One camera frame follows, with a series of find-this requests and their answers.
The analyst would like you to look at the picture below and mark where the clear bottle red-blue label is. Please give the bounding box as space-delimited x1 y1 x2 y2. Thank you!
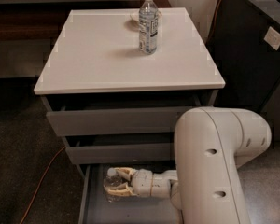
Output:
103 167 130 203

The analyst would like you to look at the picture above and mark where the white-top grey drawer cabinet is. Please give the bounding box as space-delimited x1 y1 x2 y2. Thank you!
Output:
34 7 226 224

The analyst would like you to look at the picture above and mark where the orange power cable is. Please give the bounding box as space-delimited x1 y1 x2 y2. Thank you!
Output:
19 0 232 224

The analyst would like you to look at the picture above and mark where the grey middle drawer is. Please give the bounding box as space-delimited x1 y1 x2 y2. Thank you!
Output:
66 133 174 164

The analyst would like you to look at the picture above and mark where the grey drawer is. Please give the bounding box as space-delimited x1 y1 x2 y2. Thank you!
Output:
78 164 183 224
47 94 203 136
66 133 174 164

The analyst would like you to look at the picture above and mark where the white wall outlet plate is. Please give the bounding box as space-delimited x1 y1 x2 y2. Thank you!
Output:
264 26 280 50

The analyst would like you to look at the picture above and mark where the clear bottle white cap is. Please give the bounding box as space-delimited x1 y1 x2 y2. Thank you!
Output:
139 0 159 54

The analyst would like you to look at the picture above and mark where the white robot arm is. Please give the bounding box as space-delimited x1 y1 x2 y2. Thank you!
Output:
104 106 272 224

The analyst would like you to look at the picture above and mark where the grey bottom drawer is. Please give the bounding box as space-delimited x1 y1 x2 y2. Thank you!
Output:
78 164 183 224

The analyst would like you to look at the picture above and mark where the dark counter cabinet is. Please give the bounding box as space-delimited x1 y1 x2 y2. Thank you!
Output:
206 0 280 140

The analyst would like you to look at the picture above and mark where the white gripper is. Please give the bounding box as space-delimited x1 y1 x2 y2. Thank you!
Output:
104 167 153 197

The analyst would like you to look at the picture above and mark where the grey top drawer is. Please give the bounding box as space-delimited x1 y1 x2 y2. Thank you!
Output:
47 94 203 136

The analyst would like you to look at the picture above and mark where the dark wooden bench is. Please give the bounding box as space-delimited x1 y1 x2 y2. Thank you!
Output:
0 0 173 43

